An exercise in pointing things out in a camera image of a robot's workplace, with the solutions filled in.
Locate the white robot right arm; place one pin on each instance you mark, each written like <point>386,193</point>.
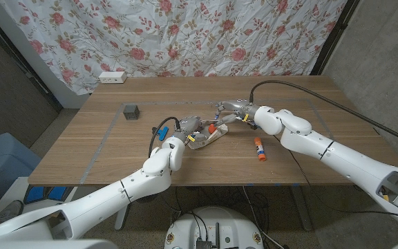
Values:
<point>323,148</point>

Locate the cream floral pen bag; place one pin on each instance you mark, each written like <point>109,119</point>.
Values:
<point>216,136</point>

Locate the black backdrop stand pole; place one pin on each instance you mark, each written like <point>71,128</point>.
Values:
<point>335,34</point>
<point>19,58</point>

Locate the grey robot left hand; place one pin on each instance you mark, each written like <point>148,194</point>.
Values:
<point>190,129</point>

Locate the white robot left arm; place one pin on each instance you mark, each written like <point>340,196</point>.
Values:
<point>150,166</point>

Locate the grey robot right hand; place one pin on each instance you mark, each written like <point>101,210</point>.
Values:
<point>242,109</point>

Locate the black round fan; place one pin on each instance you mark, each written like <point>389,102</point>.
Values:
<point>149,198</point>

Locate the dark grey cube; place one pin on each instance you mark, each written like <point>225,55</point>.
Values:
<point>131,112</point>

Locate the white platform with blue pads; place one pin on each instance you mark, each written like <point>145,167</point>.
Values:
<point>43,193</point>

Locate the orange strawberry pen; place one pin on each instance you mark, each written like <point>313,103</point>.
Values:
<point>212,128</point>

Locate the floral backdrop cloth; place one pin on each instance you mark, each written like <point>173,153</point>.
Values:
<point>185,34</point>

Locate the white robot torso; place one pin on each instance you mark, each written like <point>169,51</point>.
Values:
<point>216,221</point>

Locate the grey shoe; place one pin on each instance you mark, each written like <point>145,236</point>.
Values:
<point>12,209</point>

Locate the grey table leg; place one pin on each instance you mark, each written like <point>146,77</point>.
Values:
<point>302,207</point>

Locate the white table leg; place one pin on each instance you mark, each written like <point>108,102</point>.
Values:
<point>121,218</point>

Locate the orange white glue stick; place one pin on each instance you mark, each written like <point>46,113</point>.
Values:
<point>260,150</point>

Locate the blue storage bin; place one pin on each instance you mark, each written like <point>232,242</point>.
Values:
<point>2,159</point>

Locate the blue black block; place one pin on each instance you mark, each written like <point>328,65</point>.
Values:
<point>163,133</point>

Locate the white power strip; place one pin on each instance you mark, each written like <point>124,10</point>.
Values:
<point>112,77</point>

